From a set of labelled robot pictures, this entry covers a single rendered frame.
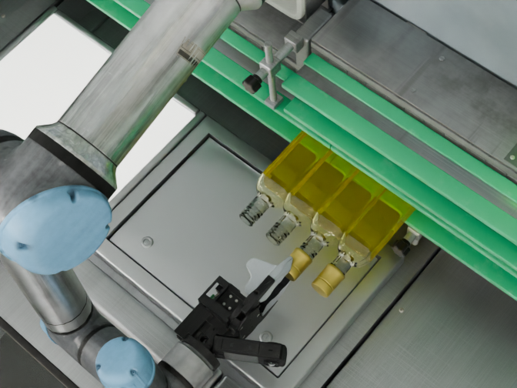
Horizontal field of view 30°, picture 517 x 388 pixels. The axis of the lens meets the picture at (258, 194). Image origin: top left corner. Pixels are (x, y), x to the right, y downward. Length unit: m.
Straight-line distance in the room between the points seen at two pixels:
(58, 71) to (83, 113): 0.89
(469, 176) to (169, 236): 0.56
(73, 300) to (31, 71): 0.71
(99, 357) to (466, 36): 0.74
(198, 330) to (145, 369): 0.17
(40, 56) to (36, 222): 0.99
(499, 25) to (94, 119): 0.66
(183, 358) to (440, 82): 0.58
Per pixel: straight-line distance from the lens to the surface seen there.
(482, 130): 1.51
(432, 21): 1.58
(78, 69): 1.96
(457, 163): 1.50
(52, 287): 1.35
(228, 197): 1.77
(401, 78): 1.55
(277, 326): 1.66
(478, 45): 1.55
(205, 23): 1.11
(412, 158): 1.49
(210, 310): 1.51
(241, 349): 1.49
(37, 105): 1.94
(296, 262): 1.55
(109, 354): 1.39
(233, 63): 1.71
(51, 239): 1.06
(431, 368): 1.68
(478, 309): 1.72
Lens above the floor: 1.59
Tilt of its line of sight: 18 degrees down
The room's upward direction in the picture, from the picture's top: 137 degrees counter-clockwise
